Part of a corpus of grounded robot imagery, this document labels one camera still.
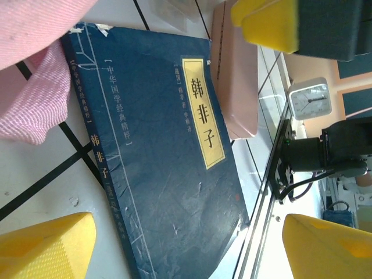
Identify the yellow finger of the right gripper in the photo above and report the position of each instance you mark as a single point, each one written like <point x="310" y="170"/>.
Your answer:
<point x="273" y="29"/>
<point x="261" y="5"/>

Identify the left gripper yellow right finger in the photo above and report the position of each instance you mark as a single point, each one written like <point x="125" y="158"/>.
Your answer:
<point x="328" y="253"/>

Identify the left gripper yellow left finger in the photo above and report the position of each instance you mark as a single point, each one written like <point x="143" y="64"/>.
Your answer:
<point x="43" y="253"/>

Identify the pink pencil case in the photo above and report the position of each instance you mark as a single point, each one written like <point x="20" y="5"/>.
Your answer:
<point x="235" y="87"/>

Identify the dark blue book yellow label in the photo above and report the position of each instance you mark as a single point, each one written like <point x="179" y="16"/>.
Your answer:
<point x="160" y="145"/>

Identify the pink student backpack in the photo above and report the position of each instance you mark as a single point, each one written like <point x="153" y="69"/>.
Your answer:
<point x="35" y="43"/>

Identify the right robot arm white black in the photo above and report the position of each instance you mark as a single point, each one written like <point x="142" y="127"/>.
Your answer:
<point x="314" y="154"/>

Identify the blue bag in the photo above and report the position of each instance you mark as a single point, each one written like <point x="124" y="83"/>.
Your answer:
<point x="337" y="218"/>

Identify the white square clock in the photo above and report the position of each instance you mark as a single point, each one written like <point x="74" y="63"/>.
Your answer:
<point x="309" y="98"/>

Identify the aluminium mounting rail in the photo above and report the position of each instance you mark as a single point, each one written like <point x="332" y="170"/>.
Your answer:
<point x="258" y="232"/>

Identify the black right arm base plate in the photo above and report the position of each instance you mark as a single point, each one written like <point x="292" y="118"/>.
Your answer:
<point x="283" y="174"/>

